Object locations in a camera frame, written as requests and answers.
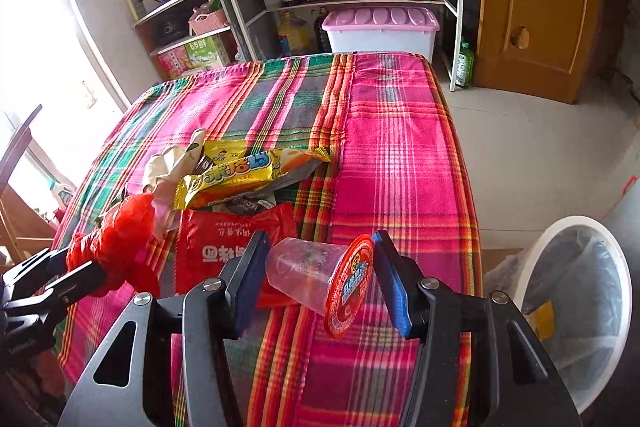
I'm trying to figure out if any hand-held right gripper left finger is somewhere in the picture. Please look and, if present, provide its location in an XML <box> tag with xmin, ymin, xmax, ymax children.
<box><xmin>57</xmin><ymin>229</ymin><xmax>273</xmax><ymax>427</ymax></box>

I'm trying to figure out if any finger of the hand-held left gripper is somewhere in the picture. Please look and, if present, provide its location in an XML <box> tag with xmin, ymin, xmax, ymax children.
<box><xmin>2</xmin><ymin>248</ymin><xmax>71</xmax><ymax>293</ymax></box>
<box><xmin>30</xmin><ymin>261</ymin><xmax>108</xmax><ymax>315</ymax></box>

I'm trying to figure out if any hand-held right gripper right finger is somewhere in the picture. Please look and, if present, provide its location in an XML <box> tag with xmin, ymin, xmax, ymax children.
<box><xmin>372</xmin><ymin>229</ymin><xmax>583</xmax><ymax>427</ymax></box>

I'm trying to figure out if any clear plastic cup red lid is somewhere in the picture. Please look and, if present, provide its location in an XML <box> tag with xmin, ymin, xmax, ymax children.
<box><xmin>265</xmin><ymin>233</ymin><xmax>376</xmax><ymax>340</ymax></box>

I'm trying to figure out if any red snack packet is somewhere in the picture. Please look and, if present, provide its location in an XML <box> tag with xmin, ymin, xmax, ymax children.
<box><xmin>174</xmin><ymin>202</ymin><xmax>299</xmax><ymax>310</ymax></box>

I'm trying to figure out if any red plastic bag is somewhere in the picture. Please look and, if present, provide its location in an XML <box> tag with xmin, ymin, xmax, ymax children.
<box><xmin>66</xmin><ymin>193</ymin><xmax>162</xmax><ymax>300</ymax></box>

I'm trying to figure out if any long yellow snack wrapper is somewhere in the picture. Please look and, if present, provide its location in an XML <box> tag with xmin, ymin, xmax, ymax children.
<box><xmin>172</xmin><ymin>150</ymin><xmax>282</xmax><ymax>211</ymax></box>

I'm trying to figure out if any white paper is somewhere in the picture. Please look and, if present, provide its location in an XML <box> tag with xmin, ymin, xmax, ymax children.
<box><xmin>141</xmin><ymin>128</ymin><xmax>207</xmax><ymax>240</ymax></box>

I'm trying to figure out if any white detergent bottle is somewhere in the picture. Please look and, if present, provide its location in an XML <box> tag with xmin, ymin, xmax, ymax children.
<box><xmin>50</xmin><ymin>183</ymin><xmax>77</xmax><ymax>211</ymax></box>

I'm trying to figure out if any dark snack wrapper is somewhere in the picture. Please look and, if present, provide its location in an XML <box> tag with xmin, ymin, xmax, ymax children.
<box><xmin>212</xmin><ymin>196</ymin><xmax>277</xmax><ymax>215</ymax></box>

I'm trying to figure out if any orange and silver wrapper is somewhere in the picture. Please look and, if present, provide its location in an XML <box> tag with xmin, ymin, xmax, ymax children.
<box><xmin>260</xmin><ymin>146</ymin><xmax>332</xmax><ymax>202</ymax></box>

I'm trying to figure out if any pink plaid tablecloth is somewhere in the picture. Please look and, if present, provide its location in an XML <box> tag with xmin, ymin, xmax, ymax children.
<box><xmin>50</xmin><ymin>53</ymin><xmax>483</xmax><ymax>427</ymax></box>

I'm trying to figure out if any yellow wrapper scrap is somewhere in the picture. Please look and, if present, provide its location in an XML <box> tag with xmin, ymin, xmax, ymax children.
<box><xmin>527</xmin><ymin>301</ymin><xmax>555</xmax><ymax>339</ymax></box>

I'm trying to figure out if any green and white carton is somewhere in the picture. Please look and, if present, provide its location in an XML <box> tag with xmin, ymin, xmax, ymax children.
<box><xmin>184</xmin><ymin>32</ymin><xmax>232</xmax><ymax>70</ymax></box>

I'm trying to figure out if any green plastic bottle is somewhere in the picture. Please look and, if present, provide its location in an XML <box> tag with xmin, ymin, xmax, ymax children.
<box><xmin>454</xmin><ymin>38</ymin><xmax>475</xmax><ymax>88</ymax></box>

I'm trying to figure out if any yellow cooking oil bottle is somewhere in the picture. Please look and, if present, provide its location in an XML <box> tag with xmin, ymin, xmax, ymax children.
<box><xmin>276</xmin><ymin>10</ymin><xmax>309</xmax><ymax>56</ymax></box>

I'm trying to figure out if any dark glass bottle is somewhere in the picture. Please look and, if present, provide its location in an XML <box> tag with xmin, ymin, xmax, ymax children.
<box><xmin>314</xmin><ymin>8</ymin><xmax>332</xmax><ymax>54</ymax></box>

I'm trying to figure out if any black cooking pot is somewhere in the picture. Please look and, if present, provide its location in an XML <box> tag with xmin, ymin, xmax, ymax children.
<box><xmin>157</xmin><ymin>18</ymin><xmax>188</xmax><ymax>45</ymax></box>

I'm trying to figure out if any pink plastic basket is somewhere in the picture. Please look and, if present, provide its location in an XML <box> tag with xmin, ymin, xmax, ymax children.
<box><xmin>188</xmin><ymin>8</ymin><xmax>226</xmax><ymax>36</ymax></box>

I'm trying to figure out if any pink lid storage box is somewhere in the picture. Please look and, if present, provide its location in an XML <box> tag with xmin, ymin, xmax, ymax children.
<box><xmin>321</xmin><ymin>6</ymin><xmax>441</xmax><ymax>62</ymax></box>

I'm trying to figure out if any low white shelf unit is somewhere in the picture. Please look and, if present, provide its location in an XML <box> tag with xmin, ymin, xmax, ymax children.
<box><xmin>132</xmin><ymin>0</ymin><xmax>238</xmax><ymax>80</ymax></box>

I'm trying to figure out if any wooden door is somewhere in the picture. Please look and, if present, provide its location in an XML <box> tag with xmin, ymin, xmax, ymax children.
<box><xmin>472</xmin><ymin>0</ymin><xmax>608</xmax><ymax>104</ymax></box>

